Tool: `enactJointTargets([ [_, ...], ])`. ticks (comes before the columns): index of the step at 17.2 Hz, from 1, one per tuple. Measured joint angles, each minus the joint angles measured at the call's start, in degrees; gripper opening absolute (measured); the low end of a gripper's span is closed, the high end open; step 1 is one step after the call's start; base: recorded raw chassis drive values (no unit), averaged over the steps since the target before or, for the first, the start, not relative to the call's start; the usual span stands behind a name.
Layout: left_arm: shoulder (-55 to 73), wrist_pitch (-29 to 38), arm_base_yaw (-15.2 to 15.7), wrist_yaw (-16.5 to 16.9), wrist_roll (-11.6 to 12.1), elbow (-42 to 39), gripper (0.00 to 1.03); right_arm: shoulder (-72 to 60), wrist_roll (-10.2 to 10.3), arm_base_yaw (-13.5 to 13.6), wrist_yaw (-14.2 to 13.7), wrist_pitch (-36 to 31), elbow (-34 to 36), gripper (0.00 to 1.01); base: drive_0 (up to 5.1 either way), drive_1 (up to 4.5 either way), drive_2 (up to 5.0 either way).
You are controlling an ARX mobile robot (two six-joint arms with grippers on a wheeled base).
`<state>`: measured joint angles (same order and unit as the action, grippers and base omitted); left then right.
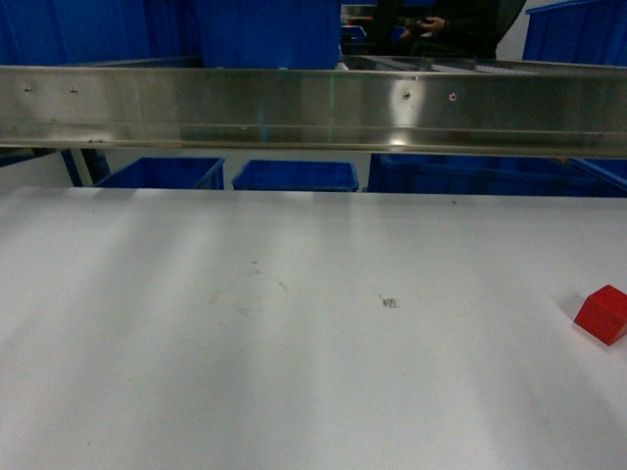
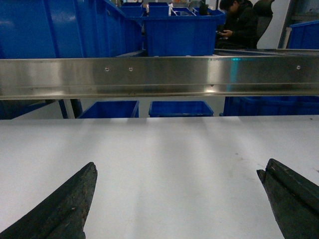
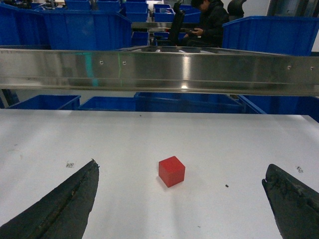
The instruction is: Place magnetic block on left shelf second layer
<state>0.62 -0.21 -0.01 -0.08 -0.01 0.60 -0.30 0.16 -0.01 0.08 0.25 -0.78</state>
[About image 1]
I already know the red magnetic block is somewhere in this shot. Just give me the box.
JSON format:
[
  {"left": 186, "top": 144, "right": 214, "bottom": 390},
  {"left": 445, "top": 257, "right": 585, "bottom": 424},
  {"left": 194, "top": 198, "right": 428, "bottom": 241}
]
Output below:
[{"left": 574, "top": 285, "right": 627, "bottom": 346}]

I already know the large blue bin upper shelf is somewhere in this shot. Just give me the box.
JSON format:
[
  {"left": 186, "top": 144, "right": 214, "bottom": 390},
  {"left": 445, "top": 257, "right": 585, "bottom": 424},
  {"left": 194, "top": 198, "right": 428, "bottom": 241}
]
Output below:
[{"left": 194, "top": 0, "right": 341, "bottom": 70}]

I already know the blue bin below middle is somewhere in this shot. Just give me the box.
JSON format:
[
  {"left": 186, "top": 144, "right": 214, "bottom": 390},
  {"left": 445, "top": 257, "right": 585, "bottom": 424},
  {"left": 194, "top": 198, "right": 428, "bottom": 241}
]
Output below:
[{"left": 231, "top": 160, "right": 360, "bottom": 192}]

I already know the blue bin below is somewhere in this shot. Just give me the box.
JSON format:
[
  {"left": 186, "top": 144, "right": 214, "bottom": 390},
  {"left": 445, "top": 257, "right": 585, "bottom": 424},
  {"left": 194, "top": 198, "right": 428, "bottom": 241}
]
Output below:
[
  {"left": 231, "top": 160, "right": 360, "bottom": 192},
  {"left": 95, "top": 157, "right": 224, "bottom": 190},
  {"left": 366, "top": 154, "right": 626, "bottom": 198}
]

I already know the blue bin below right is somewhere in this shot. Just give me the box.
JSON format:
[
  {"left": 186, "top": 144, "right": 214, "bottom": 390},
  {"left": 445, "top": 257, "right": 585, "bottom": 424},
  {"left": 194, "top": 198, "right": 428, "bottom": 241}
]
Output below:
[{"left": 366, "top": 154, "right": 626, "bottom": 198}]

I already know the blue bin below left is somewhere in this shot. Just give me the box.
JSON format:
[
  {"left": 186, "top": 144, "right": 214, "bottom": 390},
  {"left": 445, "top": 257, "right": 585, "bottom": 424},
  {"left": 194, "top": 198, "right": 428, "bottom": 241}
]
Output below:
[{"left": 95, "top": 157, "right": 224, "bottom": 190}]

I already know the person in dark clothes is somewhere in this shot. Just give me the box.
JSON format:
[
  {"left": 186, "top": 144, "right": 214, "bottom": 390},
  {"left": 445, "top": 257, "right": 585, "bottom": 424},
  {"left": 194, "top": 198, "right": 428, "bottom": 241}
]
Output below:
[{"left": 372, "top": 0, "right": 524, "bottom": 60}]

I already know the blue bin upper right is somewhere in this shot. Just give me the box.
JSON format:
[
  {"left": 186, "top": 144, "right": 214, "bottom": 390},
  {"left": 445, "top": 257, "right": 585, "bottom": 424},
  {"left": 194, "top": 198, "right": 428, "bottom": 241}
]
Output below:
[{"left": 522, "top": 1, "right": 626, "bottom": 67}]

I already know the blue bin upper left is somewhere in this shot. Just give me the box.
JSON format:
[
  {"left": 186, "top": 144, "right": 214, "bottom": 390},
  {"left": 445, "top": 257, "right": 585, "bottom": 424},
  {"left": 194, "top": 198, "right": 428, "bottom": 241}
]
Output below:
[{"left": 1, "top": 0, "right": 201, "bottom": 66}]

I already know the stainless steel shelf rail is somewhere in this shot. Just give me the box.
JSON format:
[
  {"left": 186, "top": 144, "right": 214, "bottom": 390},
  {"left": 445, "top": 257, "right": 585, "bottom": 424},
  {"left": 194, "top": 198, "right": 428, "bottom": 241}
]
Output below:
[{"left": 1, "top": 63, "right": 626, "bottom": 159}]

